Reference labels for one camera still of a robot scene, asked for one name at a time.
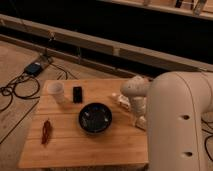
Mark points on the white sponge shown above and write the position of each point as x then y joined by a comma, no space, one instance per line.
141,123

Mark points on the translucent plastic cup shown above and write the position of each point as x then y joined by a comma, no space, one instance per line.
56,90

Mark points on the black bowl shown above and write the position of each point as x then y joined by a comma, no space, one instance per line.
95,118

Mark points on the black power adapter box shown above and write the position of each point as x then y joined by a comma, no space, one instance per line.
38,65

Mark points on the white plastic bottle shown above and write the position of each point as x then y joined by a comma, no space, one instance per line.
121,100

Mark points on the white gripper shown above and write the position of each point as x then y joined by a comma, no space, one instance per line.
138,106

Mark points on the small black box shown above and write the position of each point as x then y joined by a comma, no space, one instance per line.
77,95

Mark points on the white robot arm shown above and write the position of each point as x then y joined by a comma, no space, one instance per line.
173,104

